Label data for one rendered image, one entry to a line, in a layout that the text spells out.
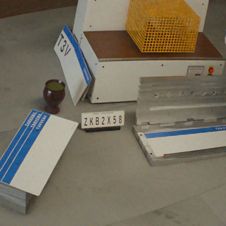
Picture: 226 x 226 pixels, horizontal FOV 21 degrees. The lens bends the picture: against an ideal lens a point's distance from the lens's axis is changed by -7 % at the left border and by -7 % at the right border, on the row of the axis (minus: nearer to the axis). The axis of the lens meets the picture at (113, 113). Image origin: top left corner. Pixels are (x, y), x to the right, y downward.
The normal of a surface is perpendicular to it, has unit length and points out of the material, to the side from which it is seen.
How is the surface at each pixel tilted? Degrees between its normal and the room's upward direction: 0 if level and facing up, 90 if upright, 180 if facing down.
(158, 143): 0
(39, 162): 0
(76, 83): 69
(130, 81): 90
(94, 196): 0
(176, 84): 76
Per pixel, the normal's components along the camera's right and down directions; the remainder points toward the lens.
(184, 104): 0.34, 0.39
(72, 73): -0.84, -0.27
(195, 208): 0.15, -0.80
